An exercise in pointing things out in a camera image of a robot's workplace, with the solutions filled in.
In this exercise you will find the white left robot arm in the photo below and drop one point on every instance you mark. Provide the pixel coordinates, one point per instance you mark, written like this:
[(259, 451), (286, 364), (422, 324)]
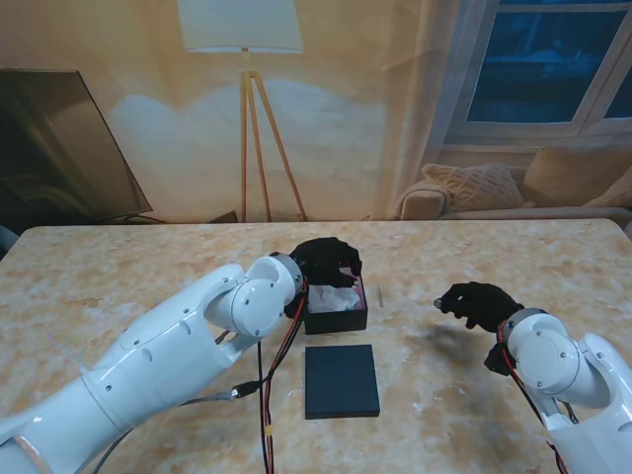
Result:
[(148, 360)]

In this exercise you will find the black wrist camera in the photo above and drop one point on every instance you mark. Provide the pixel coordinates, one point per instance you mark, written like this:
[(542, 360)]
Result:
[(498, 360), (293, 308)]

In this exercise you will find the knitted beige cushion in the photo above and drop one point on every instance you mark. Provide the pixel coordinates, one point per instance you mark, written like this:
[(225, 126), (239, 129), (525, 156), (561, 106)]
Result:
[(474, 187)]

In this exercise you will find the black box lid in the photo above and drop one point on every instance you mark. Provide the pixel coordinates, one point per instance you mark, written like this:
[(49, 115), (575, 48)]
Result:
[(340, 382)]

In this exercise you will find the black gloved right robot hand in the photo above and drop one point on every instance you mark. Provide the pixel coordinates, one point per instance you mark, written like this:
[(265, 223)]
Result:
[(481, 303)]

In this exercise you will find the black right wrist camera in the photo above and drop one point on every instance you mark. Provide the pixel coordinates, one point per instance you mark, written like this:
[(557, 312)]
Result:
[(498, 360)]

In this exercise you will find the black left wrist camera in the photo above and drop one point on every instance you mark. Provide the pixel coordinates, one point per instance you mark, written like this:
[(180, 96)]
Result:
[(293, 308)]

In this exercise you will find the tripod floor lamp white shade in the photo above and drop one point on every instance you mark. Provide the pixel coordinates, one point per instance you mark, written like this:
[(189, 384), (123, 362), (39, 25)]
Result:
[(242, 24)]

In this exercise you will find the beige sofa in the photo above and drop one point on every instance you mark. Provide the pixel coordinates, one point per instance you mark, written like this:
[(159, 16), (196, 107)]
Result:
[(568, 173)]

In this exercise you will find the white plastic bag orange print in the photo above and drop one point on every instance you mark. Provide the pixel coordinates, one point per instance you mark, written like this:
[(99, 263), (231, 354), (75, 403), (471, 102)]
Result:
[(333, 298)]

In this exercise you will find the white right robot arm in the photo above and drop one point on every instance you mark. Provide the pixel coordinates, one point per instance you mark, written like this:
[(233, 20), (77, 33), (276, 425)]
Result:
[(563, 365)]

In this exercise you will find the white framed window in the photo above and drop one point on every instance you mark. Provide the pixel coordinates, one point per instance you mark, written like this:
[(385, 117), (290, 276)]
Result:
[(533, 64)]

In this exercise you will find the black gift box pink inside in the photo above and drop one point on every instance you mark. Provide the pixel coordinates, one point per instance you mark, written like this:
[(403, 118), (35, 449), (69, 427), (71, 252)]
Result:
[(336, 321)]

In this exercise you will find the dark flat television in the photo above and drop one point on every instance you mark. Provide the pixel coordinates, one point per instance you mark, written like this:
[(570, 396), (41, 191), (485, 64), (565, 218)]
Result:
[(49, 148)]

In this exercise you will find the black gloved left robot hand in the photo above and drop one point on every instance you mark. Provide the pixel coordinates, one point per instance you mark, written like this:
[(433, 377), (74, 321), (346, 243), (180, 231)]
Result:
[(326, 261)]

